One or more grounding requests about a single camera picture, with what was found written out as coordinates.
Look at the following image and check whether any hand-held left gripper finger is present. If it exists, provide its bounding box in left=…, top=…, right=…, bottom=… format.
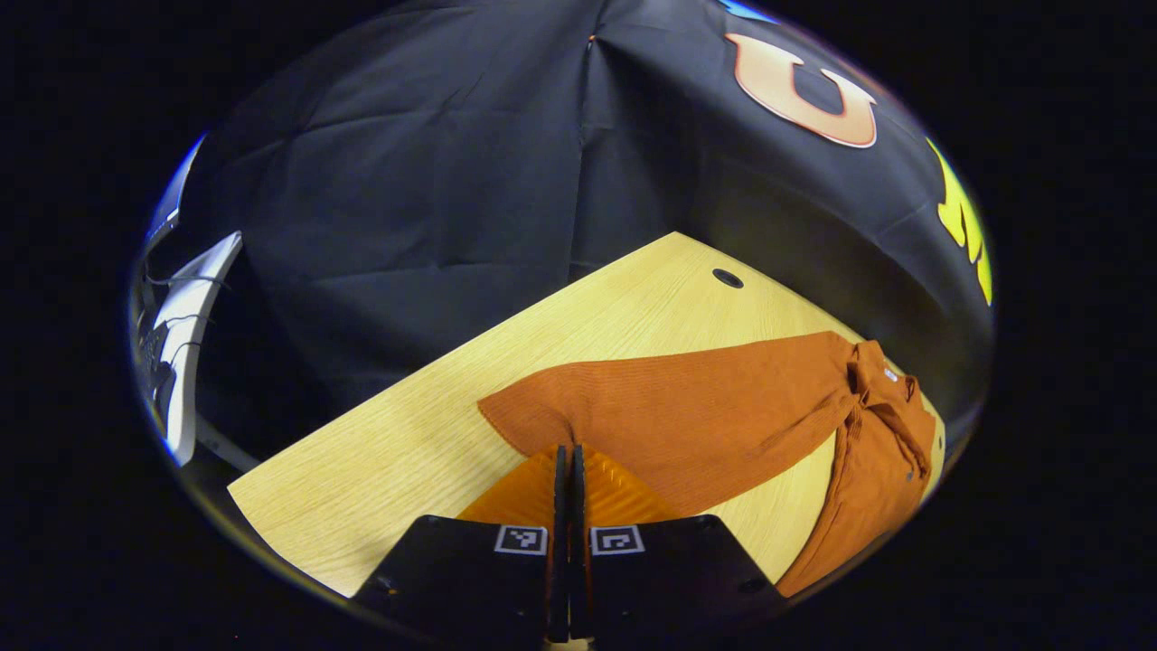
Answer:
left=351, top=444, right=570, bottom=644
left=570, top=443, right=789, bottom=643

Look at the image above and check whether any rust orange button shirt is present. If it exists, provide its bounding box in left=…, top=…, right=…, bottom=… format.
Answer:
left=476, top=330, right=941, bottom=599

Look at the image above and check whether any black backdrop cloth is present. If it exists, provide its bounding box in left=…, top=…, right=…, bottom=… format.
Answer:
left=136, top=0, right=995, bottom=471

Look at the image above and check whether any black cable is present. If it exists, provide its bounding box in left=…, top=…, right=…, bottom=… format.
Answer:
left=145, top=274, right=231, bottom=292

